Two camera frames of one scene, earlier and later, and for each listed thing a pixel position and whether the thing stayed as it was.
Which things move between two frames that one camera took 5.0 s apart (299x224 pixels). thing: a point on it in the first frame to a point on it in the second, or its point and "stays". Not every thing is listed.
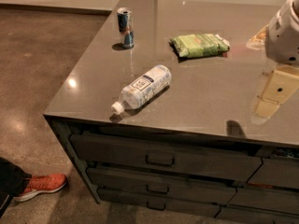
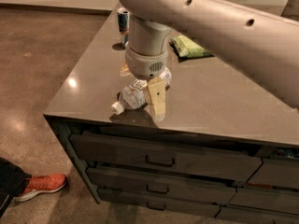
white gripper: x=284 y=37 to x=144 y=65
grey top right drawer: x=277 y=172 stays
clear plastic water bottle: x=143 y=90 stays
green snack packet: x=194 y=45 stays
